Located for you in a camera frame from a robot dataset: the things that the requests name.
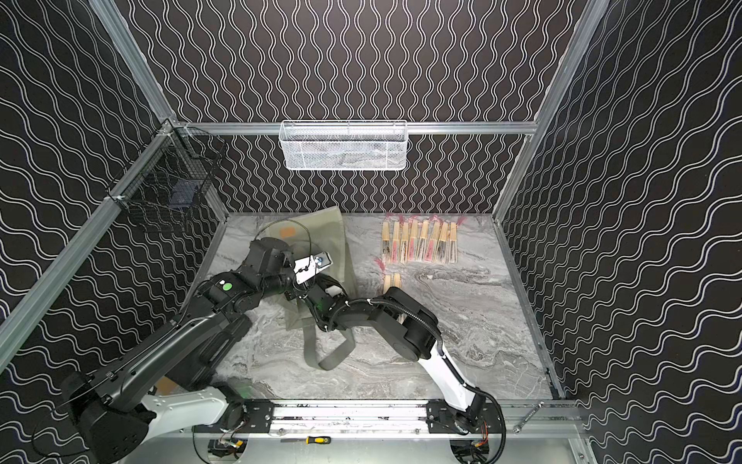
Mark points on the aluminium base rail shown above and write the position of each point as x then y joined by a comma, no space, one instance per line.
399,419

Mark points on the white wire mesh basket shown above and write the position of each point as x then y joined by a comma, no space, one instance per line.
306,149

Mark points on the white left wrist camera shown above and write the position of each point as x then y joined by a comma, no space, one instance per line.
319,262

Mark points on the aluminium corner frame post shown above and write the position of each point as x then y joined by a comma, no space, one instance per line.
118,31

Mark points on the right aluminium frame post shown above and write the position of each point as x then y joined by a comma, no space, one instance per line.
574,53

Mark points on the horizontal aluminium back bar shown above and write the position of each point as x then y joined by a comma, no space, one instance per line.
368,127

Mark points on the olive green tote bag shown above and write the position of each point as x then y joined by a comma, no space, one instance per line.
313,233

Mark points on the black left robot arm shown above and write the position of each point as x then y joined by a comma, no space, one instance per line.
107,406

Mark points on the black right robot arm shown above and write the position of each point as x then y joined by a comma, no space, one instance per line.
408,327

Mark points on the black wire mesh basket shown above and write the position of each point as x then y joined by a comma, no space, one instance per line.
176,187

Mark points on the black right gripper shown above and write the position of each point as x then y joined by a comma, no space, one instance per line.
324,302

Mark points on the folding fan with pink paper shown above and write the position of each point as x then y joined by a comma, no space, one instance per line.
396,240

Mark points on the yellow handled screwdriver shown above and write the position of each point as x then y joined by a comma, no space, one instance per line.
310,440

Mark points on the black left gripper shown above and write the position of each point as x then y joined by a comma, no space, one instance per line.
296,287

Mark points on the left aluminium side bar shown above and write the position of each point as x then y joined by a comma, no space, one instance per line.
29,312

